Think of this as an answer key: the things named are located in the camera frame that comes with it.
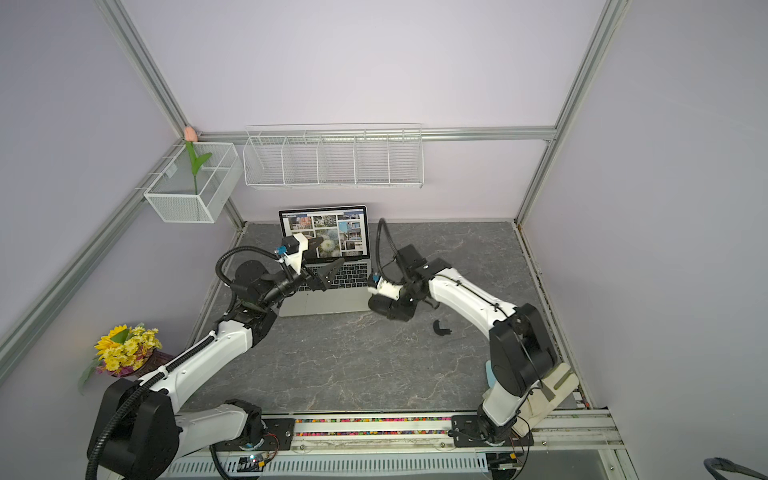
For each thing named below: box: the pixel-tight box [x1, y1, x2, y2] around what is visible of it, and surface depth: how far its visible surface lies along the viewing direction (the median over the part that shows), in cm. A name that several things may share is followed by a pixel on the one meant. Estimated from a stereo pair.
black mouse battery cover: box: [433, 320, 452, 336], surface depth 93 cm
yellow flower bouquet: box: [79, 323, 175, 395], surface depth 66 cm
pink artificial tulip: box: [184, 126, 213, 195], surface depth 92 cm
